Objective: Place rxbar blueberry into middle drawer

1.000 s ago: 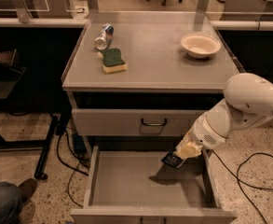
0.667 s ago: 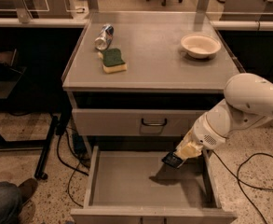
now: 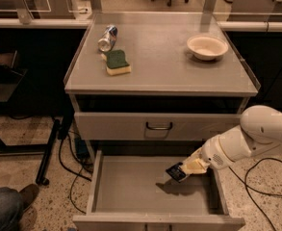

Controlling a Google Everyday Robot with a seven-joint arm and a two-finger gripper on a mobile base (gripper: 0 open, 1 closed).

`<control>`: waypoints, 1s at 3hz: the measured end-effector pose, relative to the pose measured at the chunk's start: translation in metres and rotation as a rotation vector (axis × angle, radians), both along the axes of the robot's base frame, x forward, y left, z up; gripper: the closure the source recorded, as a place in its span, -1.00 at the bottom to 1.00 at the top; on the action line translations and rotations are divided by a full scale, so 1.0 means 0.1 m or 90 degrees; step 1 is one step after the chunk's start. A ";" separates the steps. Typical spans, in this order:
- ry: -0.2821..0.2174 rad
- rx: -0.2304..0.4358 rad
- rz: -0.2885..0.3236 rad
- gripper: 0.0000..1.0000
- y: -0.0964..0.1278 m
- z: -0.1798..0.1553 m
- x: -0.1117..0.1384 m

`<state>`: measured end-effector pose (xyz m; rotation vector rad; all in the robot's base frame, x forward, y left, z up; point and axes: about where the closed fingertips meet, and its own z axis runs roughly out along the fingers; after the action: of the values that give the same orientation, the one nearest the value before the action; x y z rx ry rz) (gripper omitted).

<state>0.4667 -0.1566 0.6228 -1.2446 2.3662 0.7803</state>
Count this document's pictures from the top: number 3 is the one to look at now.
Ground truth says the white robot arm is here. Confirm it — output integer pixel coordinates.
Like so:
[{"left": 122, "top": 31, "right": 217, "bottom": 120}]
[{"left": 179, "top": 105, "right": 282, "bottom": 175}]

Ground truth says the person leg in jeans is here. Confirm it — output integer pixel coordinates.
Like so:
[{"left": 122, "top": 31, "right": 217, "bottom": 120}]
[{"left": 0, "top": 187, "right": 23, "bottom": 231}]

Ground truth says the open middle drawer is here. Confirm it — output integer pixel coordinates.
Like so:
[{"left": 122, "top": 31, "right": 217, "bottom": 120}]
[{"left": 73, "top": 151, "right": 245, "bottom": 231}]

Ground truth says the black floor cable right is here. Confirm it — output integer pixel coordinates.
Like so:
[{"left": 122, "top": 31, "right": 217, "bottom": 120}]
[{"left": 228, "top": 157, "right": 282, "bottom": 231}]

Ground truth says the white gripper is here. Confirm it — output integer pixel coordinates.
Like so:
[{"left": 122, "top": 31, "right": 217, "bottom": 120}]
[{"left": 181, "top": 136, "right": 233, "bottom": 174}]

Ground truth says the closed upper drawer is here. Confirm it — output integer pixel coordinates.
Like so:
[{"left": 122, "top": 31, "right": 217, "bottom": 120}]
[{"left": 74, "top": 112, "right": 240, "bottom": 141}]

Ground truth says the black drawer handle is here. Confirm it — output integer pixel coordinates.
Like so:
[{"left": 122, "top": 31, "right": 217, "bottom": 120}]
[{"left": 145, "top": 122, "right": 173, "bottom": 131}]

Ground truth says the green yellow sponge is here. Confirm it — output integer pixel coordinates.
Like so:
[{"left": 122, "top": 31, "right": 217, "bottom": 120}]
[{"left": 101, "top": 50, "right": 132, "bottom": 76}]

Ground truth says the blue silver soda can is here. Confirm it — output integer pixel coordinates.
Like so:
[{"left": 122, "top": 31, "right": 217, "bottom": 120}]
[{"left": 98, "top": 25, "right": 117, "bottom": 52}]

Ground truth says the brown shoe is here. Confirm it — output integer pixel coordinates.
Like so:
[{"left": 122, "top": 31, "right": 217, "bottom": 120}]
[{"left": 19, "top": 184, "right": 39, "bottom": 212}]

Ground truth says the dark blue rxbar wrapper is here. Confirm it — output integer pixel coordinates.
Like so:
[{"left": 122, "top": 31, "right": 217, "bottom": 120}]
[{"left": 166, "top": 163, "right": 188, "bottom": 183}]

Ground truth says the white bowl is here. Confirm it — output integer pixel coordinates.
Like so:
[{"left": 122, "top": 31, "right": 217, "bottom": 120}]
[{"left": 187, "top": 35, "right": 228, "bottom": 61}]

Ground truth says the grey drawer cabinet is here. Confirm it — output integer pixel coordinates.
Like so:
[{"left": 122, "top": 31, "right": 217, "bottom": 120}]
[{"left": 63, "top": 11, "right": 261, "bottom": 231}]

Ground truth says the black side table frame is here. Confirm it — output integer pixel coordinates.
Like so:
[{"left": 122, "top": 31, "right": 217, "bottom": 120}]
[{"left": 0, "top": 51, "right": 60, "bottom": 186}]

